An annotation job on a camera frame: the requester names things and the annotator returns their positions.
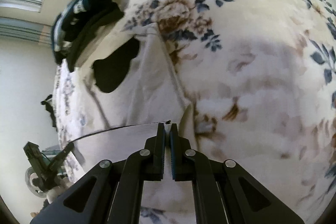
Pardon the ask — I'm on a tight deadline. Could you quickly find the beige small garment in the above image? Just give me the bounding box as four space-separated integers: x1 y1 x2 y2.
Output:
75 23 196 170

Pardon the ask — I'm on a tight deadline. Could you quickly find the dark green clothes pile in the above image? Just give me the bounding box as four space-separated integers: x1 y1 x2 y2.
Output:
51 0 124 72

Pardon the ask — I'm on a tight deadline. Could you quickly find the black small garment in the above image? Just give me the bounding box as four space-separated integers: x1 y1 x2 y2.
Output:
92 38 140 93

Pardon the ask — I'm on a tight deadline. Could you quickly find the green curtain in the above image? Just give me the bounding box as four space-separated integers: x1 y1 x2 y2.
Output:
0 17 51 45

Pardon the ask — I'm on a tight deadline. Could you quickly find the floral fleece blanket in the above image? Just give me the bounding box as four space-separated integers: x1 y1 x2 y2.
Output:
53 0 335 223

